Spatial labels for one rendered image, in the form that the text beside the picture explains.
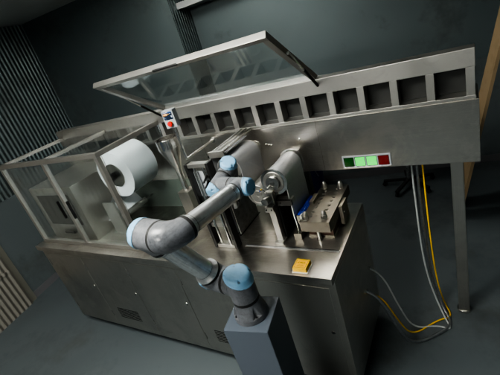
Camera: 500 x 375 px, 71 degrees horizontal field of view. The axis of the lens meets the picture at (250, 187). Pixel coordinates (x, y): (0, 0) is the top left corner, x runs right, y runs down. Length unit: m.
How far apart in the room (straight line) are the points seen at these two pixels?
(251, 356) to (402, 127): 1.27
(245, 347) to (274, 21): 3.34
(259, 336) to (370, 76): 1.27
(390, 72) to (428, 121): 0.29
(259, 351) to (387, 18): 3.31
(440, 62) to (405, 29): 2.28
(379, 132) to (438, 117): 0.27
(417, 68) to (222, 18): 2.88
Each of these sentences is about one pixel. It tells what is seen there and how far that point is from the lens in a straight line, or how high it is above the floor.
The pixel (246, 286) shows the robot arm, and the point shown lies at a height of 1.08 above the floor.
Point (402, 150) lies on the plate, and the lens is 1.93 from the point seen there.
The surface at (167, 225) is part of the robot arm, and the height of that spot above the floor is 1.49.
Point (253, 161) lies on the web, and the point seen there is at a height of 1.31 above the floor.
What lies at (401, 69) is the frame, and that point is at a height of 1.62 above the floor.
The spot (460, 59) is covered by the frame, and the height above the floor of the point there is 1.61.
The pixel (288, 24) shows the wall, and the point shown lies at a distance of 4.12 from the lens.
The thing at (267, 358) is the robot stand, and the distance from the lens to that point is 1.64.
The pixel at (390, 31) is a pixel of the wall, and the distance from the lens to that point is 4.05.
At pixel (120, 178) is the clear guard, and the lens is 2.31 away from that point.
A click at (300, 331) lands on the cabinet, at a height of 0.48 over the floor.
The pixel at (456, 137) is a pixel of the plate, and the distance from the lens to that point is 1.89.
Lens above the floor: 1.98
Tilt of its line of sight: 24 degrees down
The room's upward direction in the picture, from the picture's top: 18 degrees counter-clockwise
